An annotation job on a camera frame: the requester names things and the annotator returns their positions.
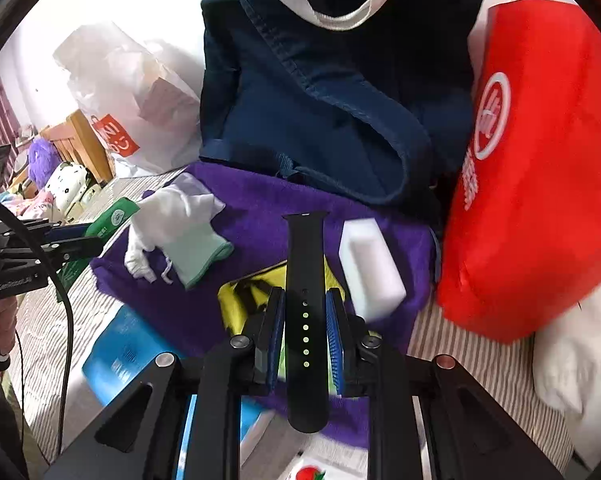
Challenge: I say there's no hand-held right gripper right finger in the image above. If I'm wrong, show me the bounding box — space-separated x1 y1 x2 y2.
324 287 566 480

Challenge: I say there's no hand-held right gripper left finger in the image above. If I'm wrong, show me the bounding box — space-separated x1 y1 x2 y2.
43 286 287 480

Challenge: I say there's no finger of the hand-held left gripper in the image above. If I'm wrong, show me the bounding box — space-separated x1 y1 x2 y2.
43 220 101 247
40 235 105 267

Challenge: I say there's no black watch strap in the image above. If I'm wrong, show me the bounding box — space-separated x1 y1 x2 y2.
283 212 331 433

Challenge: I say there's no white sponge block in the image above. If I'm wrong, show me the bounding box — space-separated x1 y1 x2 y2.
337 219 407 321

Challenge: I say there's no white plush toy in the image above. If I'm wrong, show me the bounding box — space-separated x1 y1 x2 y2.
45 162 91 213

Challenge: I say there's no pink cloth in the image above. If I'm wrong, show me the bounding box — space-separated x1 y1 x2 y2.
0 192 48 223

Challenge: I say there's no green packet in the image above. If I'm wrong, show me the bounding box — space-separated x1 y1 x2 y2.
55 197 141 291

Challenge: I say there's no yellow packet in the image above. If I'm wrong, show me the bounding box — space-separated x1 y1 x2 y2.
217 260 287 346

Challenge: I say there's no purple plush toy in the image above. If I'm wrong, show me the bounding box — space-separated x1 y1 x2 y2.
28 140 61 188

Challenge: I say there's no mint green trimmed cloth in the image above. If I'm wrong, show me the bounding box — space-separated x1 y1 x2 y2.
169 230 234 291

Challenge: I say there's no strawberry print packet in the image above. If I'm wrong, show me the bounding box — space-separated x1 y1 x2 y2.
280 430 371 480

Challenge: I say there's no purple towel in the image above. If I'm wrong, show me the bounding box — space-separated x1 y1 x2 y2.
89 161 438 448

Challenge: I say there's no striped bed sheet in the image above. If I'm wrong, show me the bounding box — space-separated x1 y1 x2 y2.
5 167 581 480

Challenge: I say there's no white plastic bag red label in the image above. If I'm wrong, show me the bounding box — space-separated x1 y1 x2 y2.
53 22 204 178

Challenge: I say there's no navy blue fabric bag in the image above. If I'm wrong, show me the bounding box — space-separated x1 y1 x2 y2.
199 0 486 226

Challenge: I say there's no white pillow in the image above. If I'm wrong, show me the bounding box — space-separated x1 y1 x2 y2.
533 300 601 468

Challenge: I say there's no red non-woven bag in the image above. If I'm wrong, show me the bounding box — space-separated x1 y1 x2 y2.
435 0 601 345

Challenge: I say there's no black cable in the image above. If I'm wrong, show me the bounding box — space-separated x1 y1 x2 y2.
0 217 76 461

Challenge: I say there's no wooden bed frame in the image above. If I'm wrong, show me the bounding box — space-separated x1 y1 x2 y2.
40 110 116 186

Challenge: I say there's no white drawstring pouch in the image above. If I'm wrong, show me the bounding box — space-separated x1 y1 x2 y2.
124 172 226 286

